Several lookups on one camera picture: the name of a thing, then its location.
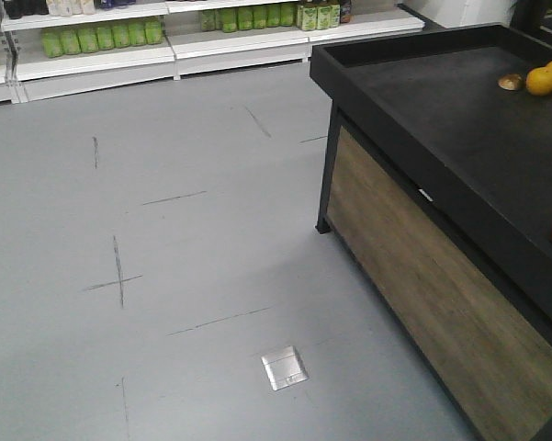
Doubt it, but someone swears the silver floor socket plate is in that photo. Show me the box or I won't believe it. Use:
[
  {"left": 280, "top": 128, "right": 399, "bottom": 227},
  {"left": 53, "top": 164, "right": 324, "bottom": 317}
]
[{"left": 261, "top": 345, "right": 309, "bottom": 391}]

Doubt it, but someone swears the black wooden display table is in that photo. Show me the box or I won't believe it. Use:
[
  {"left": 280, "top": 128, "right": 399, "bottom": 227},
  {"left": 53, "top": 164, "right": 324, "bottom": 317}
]
[{"left": 310, "top": 25, "right": 552, "bottom": 440}]

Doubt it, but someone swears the brown half shell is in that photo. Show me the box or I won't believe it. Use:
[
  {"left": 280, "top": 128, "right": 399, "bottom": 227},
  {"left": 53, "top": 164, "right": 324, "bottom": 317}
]
[{"left": 498, "top": 73, "right": 524, "bottom": 91}]

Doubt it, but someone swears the white supermarket shelf unit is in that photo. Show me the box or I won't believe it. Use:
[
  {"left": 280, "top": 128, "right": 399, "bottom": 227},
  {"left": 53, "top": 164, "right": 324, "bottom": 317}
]
[{"left": 0, "top": 1, "right": 424, "bottom": 103}]

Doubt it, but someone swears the yellow orange fruit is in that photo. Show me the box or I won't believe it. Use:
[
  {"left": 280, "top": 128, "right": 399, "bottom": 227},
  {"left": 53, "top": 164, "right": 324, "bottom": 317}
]
[{"left": 525, "top": 67, "right": 552, "bottom": 96}]

